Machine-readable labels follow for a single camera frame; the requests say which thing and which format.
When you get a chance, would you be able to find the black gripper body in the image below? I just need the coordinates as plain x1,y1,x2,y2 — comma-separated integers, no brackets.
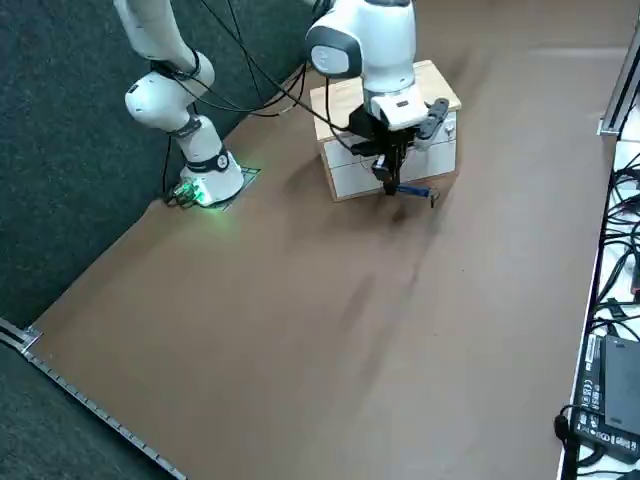
348,107,416,149

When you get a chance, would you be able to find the key with blue tag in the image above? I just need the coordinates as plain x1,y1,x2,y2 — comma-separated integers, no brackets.
394,183,441,207

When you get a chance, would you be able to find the plain white drawer front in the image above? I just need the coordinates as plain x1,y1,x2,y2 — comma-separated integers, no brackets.
327,149,457,197

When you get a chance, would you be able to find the wooden drawer box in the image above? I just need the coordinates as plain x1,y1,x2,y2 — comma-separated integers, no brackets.
309,59,462,203

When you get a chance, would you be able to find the aluminium profile bar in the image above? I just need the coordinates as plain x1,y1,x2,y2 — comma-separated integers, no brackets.
598,37,640,137

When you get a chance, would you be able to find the black power adapter with labels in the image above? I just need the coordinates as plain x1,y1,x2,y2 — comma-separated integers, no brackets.
572,332,640,466

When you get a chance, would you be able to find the flat black box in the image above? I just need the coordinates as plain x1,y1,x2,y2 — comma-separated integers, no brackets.
602,334,640,454

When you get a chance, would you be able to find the white drawer front with handle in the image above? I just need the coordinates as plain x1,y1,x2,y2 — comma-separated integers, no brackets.
322,112,457,170

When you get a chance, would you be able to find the black cable with plug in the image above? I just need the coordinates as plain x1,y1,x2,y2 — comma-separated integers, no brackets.
553,404,581,480

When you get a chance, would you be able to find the metal table edge rail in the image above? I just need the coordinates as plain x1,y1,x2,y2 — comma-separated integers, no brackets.
0,315,187,480

